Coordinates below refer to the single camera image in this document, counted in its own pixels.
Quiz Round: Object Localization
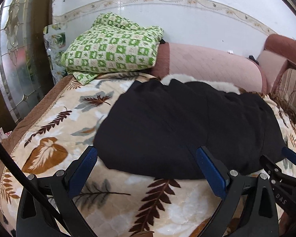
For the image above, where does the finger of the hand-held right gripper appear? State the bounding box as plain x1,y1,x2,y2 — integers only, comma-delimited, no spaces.
282,147,296,166
260,154,294,186

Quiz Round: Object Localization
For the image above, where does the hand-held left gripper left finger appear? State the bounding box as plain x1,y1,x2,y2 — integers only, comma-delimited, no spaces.
16,146,98,237

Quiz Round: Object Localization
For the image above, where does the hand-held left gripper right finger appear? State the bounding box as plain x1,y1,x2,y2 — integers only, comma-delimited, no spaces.
196,146,279,237

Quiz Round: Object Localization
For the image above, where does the black coat with fur collar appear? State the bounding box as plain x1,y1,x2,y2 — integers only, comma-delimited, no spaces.
94,74,287,180

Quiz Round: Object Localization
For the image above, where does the leaf print blanket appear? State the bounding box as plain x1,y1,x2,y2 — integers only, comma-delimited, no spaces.
0,71,296,237

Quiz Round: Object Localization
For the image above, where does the striped floral cushion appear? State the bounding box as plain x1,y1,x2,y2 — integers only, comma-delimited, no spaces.
274,68,296,131

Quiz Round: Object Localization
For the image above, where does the small floral cloth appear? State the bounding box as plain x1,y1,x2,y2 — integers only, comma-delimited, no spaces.
0,127,13,142

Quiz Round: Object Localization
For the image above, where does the green checked quilt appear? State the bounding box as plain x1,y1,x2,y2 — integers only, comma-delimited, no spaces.
61,12,164,86

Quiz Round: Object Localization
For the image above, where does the floral printed bag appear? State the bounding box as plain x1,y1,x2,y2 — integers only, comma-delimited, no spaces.
43,23,67,84

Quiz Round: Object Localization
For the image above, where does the patterned glass door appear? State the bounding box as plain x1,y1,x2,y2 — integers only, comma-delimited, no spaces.
0,0,52,129

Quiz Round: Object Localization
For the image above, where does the black strap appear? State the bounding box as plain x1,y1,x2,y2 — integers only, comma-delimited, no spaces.
0,130,65,230

